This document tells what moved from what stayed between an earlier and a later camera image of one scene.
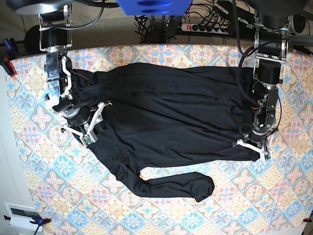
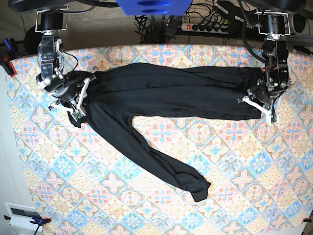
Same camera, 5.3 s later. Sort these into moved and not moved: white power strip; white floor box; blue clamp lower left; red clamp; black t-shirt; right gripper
Moved: right gripper; black t-shirt
Not moved: red clamp; white floor box; white power strip; blue clamp lower left
